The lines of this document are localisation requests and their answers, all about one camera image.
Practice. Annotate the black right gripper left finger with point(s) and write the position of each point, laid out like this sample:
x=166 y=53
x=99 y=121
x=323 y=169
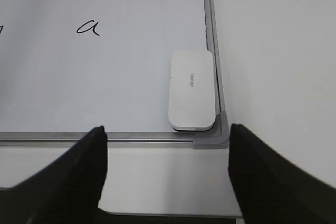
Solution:
x=66 y=191

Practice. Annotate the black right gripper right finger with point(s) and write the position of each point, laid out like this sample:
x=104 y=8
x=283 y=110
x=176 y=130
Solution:
x=271 y=189

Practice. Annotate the white rectangular whiteboard eraser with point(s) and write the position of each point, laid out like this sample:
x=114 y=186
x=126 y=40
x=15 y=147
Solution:
x=192 y=105

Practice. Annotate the whiteboard with grey frame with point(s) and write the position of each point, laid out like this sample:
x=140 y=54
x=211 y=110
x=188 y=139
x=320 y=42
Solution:
x=70 y=65

